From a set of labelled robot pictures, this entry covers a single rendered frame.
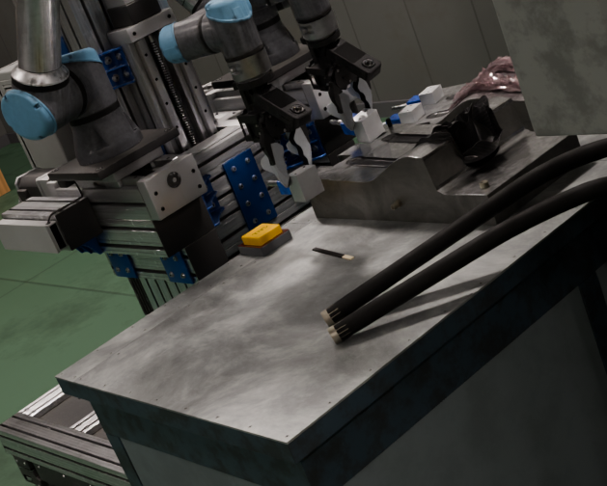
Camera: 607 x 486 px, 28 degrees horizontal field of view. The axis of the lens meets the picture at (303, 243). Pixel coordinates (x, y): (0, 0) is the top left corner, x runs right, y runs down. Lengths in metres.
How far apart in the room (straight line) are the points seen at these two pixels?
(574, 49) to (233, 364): 0.80
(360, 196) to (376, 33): 3.64
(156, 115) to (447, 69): 3.06
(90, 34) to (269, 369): 1.17
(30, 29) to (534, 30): 1.18
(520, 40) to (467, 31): 3.99
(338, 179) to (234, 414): 0.70
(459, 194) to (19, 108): 0.91
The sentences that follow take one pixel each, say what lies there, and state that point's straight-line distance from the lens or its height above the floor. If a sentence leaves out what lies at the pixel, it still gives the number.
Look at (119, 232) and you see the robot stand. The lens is 2.69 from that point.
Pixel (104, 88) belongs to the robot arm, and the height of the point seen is 1.17.
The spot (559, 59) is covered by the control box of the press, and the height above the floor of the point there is 1.18.
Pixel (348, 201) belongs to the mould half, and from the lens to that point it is 2.38.
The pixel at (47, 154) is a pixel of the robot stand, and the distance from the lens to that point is 3.13.
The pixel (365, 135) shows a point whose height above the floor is 0.91.
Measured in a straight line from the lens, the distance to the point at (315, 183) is 2.27.
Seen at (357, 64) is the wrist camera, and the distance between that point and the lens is 2.42.
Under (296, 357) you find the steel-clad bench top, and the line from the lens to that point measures 1.91.
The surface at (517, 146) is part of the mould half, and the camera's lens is 2.29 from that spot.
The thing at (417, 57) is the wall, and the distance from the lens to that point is 5.83.
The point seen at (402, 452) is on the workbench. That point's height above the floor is 0.65.
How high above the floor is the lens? 1.57
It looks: 19 degrees down
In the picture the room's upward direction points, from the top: 22 degrees counter-clockwise
